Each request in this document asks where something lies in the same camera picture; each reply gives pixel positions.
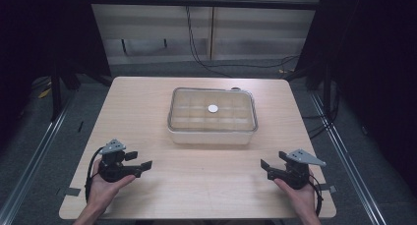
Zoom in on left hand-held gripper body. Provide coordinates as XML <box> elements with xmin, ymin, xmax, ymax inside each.
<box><xmin>97</xmin><ymin>139</ymin><xmax>144</xmax><ymax>184</ymax></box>

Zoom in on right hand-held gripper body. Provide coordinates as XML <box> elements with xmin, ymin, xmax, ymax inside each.
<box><xmin>267</xmin><ymin>148</ymin><xmax>328</xmax><ymax>191</ymax></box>

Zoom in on person's left hand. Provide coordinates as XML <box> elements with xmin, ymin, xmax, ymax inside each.
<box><xmin>86</xmin><ymin>158</ymin><xmax>138</xmax><ymax>216</ymax></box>

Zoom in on person's right hand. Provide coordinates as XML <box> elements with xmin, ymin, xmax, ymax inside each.
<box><xmin>272</xmin><ymin>168</ymin><xmax>319</xmax><ymax>220</ymax></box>

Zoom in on grey tape strip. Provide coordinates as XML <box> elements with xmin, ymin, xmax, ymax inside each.
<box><xmin>317</xmin><ymin>183</ymin><xmax>338</xmax><ymax>195</ymax></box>
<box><xmin>56</xmin><ymin>186</ymin><xmax>82</xmax><ymax>197</ymax></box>

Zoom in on white box with clear lid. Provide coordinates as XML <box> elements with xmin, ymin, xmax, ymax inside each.
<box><xmin>166</xmin><ymin>86</ymin><xmax>260</xmax><ymax>146</ymax></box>

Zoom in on black metal stand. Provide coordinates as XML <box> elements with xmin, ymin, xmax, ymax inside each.
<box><xmin>49</xmin><ymin>63</ymin><xmax>64</xmax><ymax>123</ymax></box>
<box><xmin>322</xmin><ymin>63</ymin><xmax>332</xmax><ymax>116</ymax></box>

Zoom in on yellow floor tag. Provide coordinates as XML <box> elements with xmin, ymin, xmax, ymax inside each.
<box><xmin>37</xmin><ymin>86</ymin><xmax>53</xmax><ymax>100</ymax></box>

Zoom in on black curtain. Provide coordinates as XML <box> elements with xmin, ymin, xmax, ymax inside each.
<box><xmin>0</xmin><ymin>0</ymin><xmax>113</xmax><ymax>147</ymax></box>
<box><xmin>282</xmin><ymin>0</ymin><xmax>417</xmax><ymax>199</ymax></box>

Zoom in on black horizontal metal bar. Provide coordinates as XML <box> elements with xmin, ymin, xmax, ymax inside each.
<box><xmin>88</xmin><ymin>0</ymin><xmax>320</xmax><ymax>12</ymax></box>

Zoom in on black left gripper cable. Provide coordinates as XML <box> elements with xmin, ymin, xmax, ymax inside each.
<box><xmin>84</xmin><ymin>146</ymin><xmax>105</xmax><ymax>203</ymax></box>

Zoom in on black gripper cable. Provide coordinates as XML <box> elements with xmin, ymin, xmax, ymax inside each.
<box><xmin>84</xmin><ymin>146</ymin><xmax>105</xmax><ymax>203</ymax></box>
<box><xmin>307</xmin><ymin>172</ymin><xmax>325</xmax><ymax>217</ymax></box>

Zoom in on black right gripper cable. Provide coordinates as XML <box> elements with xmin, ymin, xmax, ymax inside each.
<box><xmin>307</xmin><ymin>172</ymin><xmax>325</xmax><ymax>217</ymax></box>

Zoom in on black floor cables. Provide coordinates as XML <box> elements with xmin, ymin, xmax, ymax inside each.
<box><xmin>300</xmin><ymin>81</ymin><xmax>340</xmax><ymax>141</ymax></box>

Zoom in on metal floor rail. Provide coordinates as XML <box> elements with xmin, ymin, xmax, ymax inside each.
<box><xmin>308</xmin><ymin>91</ymin><xmax>389</xmax><ymax>225</ymax></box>
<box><xmin>0</xmin><ymin>89</ymin><xmax>78</xmax><ymax>225</ymax></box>

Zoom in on black wall cable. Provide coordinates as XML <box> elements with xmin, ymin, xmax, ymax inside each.
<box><xmin>184</xmin><ymin>5</ymin><xmax>301</xmax><ymax>80</ymax></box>

